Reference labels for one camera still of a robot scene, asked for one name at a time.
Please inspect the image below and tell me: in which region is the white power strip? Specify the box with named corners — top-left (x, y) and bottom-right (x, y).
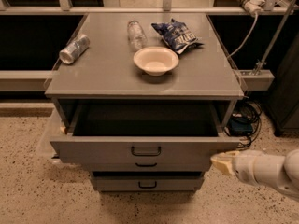
top-left (236, 0), bottom-right (264, 17)

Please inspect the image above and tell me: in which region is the grey drawer cabinet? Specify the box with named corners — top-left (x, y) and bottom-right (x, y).
top-left (46, 12), bottom-right (243, 179)

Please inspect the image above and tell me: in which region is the black cable bundle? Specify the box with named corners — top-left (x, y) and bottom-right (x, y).
top-left (223, 100), bottom-right (263, 150)

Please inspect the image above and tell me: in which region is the clear plastic bin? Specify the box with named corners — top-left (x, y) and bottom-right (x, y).
top-left (35, 108), bottom-right (68, 168)

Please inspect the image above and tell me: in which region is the grey power cable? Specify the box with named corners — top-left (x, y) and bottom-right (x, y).
top-left (226, 11), bottom-right (260, 60)

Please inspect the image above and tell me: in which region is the grey top drawer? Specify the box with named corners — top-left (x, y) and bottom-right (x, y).
top-left (50, 101), bottom-right (239, 164)

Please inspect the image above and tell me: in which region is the grey middle drawer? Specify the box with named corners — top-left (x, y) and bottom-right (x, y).
top-left (81, 162), bottom-right (213, 173)

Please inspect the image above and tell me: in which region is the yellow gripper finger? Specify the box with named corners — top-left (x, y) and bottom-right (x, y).
top-left (210, 151), bottom-right (239, 175)

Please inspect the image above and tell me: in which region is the grey drawer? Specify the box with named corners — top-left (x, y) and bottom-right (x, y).
top-left (50, 101), bottom-right (239, 164)
top-left (91, 176), bottom-right (204, 192)
top-left (81, 162), bottom-right (213, 173)

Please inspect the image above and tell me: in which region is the white paper bowl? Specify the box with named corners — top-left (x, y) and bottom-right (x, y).
top-left (133, 47), bottom-right (179, 76)

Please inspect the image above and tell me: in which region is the grey bottom drawer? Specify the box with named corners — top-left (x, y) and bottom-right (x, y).
top-left (91, 176), bottom-right (204, 192)

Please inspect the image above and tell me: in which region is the blue electronic box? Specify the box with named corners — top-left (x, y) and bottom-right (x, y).
top-left (228, 117), bottom-right (253, 136)

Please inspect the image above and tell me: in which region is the clear plastic water bottle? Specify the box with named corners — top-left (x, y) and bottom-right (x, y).
top-left (127, 20), bottom-right (147, 51)

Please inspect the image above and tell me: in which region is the silver drink can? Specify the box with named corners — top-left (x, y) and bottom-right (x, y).
top-left (59, 34), bottom-right (90, 64)

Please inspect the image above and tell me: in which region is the blue chip bag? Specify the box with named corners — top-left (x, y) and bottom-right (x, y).
top-left (151, 19), bottom-right (202, 54)

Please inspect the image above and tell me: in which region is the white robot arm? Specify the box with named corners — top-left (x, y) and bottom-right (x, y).
top-left (210, 149), bottom-right (299, 201)

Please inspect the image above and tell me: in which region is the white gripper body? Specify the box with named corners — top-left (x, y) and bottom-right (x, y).
top-left (232, 150), bottom-right (266, 186)

